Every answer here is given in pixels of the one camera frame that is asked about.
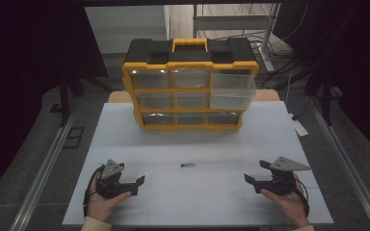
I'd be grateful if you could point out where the grey metal desk frame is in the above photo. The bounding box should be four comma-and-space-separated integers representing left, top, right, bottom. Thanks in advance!
192, 3, 281, 73

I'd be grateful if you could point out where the person's left hand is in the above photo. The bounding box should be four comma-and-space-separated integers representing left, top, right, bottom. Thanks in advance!
86, 172, 133, 223

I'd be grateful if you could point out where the yellow black organizer cabinet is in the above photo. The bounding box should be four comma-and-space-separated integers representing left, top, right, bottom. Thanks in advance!
121, 38, 260, 132

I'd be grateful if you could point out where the tangle of black cables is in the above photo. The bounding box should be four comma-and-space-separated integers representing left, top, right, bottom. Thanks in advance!
250, 30, 306, 91

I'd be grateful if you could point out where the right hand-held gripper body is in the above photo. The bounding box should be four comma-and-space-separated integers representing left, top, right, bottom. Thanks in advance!
269, 155, 311, 196

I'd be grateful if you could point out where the set of clear drawers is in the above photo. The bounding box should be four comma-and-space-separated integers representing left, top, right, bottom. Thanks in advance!
129, 68, 242, 126

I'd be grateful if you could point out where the aluminium rail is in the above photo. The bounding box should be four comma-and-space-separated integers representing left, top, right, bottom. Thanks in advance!
9, 104, 80, 231
307, 95, 370, 231

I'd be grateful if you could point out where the black power cable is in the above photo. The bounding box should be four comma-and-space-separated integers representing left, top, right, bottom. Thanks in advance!
290, 95, 313, 121

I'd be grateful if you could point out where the black stand leg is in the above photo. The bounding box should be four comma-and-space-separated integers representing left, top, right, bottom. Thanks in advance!
49, 71, 85, 128
304, 64, 345, 127

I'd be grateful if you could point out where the white power strip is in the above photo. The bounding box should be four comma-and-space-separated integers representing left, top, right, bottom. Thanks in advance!
289, 113, 309, 138

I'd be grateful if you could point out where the white table board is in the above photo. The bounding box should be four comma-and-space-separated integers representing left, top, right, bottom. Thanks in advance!
62, 101, 334, 226

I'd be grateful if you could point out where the wooden table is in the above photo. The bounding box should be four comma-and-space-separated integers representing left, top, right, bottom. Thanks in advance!
107, 89, 281, 104

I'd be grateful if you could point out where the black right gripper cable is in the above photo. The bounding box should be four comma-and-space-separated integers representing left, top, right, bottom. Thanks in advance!
293, 177, 311, 218

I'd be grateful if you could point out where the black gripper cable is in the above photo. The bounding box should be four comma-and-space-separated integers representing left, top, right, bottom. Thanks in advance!
293, 177, 311, 218
82, 165, 106, 218

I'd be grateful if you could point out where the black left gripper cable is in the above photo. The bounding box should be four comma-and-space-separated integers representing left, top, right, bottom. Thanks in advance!
82, 165, 106, 218

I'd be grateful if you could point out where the person's right hand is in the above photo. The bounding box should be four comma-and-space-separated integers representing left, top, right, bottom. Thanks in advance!
259, 172, 310, 228

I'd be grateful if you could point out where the dark floor outlet plate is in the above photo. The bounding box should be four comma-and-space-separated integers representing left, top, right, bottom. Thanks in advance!
62, 126, 86, 150

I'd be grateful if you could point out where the clear plastic organizer drawer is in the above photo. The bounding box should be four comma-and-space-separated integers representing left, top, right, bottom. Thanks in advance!
209, 72, 257, 111

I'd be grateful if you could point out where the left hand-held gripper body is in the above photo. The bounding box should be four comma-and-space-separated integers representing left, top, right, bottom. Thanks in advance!
94, 159, 123, 199

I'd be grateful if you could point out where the dark curtain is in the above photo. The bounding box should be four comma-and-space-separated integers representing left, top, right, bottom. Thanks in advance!
0, 0, 109, 207
272, 0, 370, 166

